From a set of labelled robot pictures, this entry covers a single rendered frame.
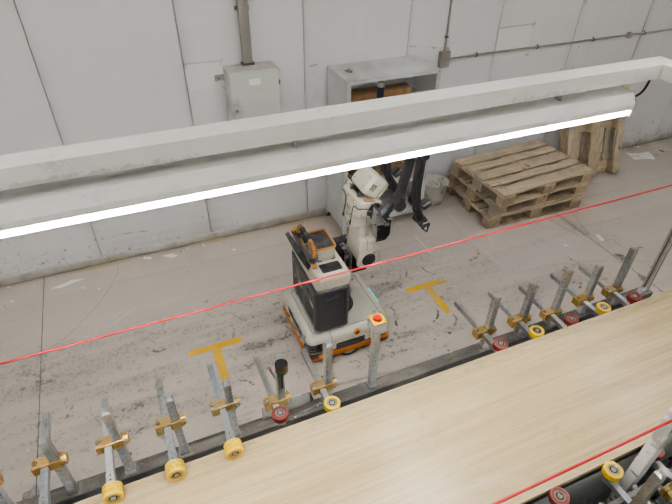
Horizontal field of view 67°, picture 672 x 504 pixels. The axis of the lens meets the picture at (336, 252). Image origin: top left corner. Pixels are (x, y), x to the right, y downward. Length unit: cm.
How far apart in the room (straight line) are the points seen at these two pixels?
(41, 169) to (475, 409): 210
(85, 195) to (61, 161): 9
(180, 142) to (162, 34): 306
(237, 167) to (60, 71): 313
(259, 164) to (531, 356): 204
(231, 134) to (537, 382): 208
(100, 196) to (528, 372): 225
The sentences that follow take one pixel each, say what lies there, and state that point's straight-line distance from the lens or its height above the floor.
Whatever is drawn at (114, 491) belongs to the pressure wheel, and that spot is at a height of 98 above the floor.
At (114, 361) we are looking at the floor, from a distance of 420.
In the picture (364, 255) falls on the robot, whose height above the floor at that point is 77.
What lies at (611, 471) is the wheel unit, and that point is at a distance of 268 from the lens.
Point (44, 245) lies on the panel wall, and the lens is 502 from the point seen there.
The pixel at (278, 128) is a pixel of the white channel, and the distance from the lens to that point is 132.
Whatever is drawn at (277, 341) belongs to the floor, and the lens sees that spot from 405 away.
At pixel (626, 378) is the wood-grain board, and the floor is 90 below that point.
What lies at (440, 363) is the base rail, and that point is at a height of 70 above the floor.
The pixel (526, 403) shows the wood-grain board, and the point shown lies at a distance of 275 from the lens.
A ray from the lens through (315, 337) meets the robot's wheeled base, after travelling 368.
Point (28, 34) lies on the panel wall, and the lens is 429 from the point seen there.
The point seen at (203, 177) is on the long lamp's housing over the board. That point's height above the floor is 236.
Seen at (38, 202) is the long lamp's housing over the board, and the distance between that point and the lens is 132.
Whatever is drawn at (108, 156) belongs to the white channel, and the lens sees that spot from 128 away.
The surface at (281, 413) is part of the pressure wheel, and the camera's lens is 254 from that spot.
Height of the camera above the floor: 299
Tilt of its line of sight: 38 degrees down
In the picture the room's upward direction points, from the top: 1 degrees clockwise
